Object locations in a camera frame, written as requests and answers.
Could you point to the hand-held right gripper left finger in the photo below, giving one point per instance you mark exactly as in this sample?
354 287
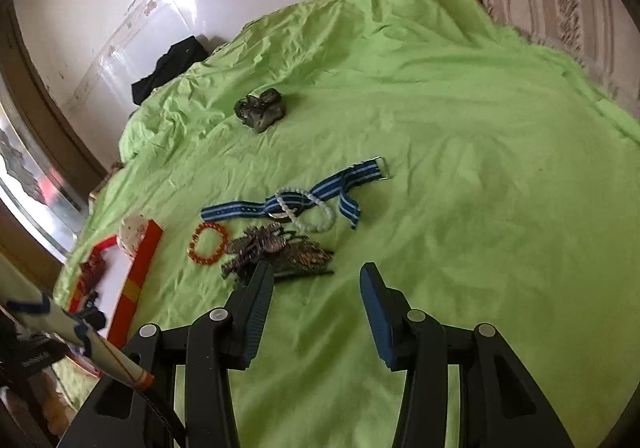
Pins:
257 313

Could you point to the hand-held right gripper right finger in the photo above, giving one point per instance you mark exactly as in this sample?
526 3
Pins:
377 313

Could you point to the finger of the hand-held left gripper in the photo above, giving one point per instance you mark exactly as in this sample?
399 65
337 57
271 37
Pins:
92 318

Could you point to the dark red dotted scrunchie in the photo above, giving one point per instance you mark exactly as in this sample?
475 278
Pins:
92 273

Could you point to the bronze ornate hair clip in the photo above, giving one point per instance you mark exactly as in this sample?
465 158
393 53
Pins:
250 245

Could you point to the red cardboard box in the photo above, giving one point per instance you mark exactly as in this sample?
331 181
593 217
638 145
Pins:
142 268

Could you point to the leopard print hair clip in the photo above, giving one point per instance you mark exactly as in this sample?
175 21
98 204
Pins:
305 255

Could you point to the white dotted scrunchie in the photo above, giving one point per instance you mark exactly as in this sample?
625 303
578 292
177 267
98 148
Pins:
131 235

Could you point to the glass window pane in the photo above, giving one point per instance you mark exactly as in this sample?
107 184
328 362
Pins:
35 178

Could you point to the green bed sheet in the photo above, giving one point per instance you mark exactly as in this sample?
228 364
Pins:
425 153

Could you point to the camouflage scrunchie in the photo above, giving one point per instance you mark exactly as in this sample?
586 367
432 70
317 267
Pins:
260 110

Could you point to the black cloth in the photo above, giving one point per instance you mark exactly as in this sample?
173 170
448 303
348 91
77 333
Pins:
170 65

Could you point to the brown wooden door frame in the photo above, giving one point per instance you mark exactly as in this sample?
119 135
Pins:
55 128

